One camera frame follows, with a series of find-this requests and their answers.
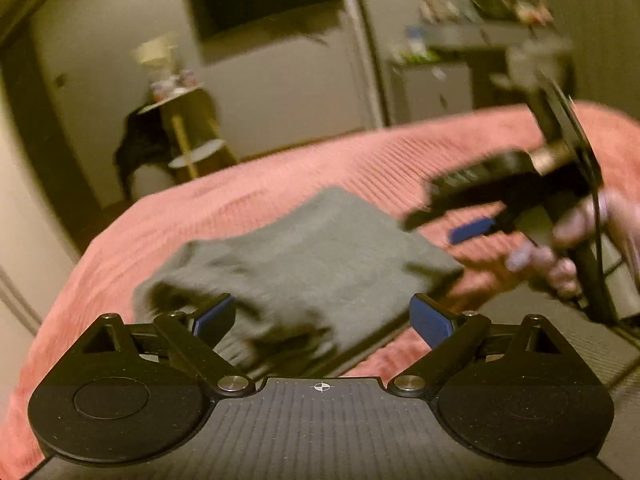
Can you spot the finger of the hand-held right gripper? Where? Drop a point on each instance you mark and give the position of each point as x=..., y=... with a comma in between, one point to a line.
x=470, y=230
x=475, y=180

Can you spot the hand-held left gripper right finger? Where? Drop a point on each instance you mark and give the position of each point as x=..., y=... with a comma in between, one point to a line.
x=430, y=320

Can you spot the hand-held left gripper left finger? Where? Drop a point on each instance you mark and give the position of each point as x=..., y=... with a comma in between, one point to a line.
x=216, y=316

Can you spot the grey pants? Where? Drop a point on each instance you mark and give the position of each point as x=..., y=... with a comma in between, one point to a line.
x=310, y=260

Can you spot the person's right hand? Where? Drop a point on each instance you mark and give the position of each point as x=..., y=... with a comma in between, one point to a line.
x=580, y=220

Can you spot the grey cabinet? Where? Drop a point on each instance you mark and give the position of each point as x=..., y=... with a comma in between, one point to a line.
x=430, y=90

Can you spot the pink ribbed blanket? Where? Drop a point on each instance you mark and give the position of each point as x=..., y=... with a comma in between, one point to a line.
x=150, y=220

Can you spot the grey dresser with clutter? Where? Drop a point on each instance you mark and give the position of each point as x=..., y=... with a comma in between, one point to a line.
x=480, y=35

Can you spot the round side table wooden legs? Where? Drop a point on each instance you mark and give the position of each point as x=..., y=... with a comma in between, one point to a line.
x=192, y=130

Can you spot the black garment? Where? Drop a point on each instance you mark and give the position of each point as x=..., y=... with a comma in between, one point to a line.
x=142, y=142

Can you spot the small printed jar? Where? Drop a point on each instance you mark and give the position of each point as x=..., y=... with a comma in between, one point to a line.
x=161, y=91
x=188, y=78

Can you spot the wall-mounted black television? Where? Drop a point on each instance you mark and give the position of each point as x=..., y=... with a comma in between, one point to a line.
x=265, y=5

